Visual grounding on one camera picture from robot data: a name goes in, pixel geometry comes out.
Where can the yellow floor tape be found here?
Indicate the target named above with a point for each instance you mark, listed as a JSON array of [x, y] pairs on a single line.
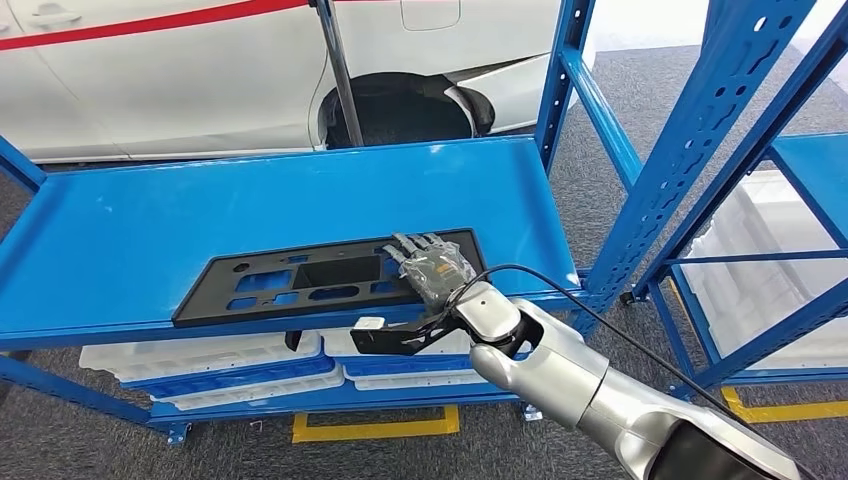
[[371, 430], [782, 412]]

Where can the black car wheel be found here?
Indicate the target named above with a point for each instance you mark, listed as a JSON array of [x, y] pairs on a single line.
[[397, 109]]

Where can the blue plastic bin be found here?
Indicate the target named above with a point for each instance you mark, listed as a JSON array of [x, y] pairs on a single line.
[[397, 366], [265, 374]]

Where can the blue metal shelf rack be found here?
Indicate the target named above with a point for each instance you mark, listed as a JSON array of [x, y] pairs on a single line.
[[199, 212], [815, 159]]

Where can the white car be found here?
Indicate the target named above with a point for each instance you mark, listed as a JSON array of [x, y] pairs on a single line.
[[166, 86]]

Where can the black plastic panel part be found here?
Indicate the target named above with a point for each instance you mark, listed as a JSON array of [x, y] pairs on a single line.
[[205, 308]]

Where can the grey metal pole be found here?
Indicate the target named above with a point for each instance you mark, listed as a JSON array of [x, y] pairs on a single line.
[[338, 66]]

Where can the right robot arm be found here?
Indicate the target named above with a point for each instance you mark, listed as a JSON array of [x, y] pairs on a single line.
[[563, 378]]

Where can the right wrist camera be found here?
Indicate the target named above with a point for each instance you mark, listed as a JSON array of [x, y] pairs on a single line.
[[391, 341]]

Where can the white plastic bin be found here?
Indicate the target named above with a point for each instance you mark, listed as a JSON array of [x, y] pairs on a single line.
[[265, 394], [411, 381], [762, 331], [334, 343], [199, 354], [762, 218]]

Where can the black curved plastic part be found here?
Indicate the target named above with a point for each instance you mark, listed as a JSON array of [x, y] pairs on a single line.
[[293, 339]]

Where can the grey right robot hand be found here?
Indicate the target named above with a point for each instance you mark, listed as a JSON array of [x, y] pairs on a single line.
[[437, 272]]

